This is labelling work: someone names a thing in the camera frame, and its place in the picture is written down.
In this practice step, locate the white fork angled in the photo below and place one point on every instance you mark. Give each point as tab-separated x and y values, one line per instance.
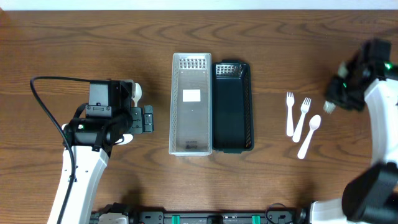
304	110

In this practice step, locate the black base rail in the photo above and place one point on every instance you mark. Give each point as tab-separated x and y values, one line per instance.
276	213

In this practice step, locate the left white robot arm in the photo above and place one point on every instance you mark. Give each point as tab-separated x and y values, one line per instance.
87	151

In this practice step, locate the clear plastic basket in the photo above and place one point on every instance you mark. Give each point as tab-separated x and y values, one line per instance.
190	105

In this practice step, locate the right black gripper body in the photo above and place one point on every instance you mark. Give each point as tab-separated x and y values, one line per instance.
346	94

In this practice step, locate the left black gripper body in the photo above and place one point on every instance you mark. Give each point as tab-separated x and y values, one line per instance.
137	120

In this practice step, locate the pale green fork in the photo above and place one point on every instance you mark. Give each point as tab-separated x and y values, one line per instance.
342	73

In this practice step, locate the white fork straight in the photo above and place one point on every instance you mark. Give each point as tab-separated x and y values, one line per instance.
290	102

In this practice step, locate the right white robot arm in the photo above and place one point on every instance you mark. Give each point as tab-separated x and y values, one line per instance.
370	198

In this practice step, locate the white wide spoon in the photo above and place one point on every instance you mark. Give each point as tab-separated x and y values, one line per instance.
314	124

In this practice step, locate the black plastic basket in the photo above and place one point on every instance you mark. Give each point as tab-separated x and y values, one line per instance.
233	125

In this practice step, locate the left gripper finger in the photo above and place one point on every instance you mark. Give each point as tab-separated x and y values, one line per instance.
148	110
147	124

